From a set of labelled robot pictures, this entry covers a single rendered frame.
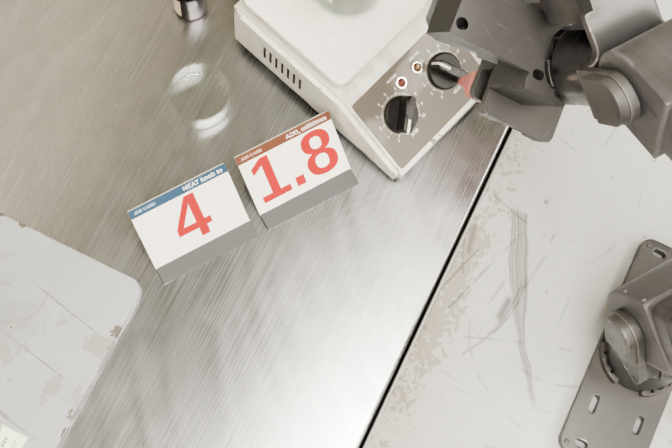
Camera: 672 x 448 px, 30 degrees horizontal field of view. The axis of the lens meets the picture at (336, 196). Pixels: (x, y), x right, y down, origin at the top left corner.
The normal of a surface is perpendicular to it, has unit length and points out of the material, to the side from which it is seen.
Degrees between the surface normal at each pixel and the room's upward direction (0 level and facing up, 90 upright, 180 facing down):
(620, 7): 30
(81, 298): 0
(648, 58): 17
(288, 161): 40
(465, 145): 0
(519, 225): 0
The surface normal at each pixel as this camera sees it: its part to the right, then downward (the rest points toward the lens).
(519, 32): 0.41, 0.09
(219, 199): 0.36, 0.31
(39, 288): 0.06, -0.29
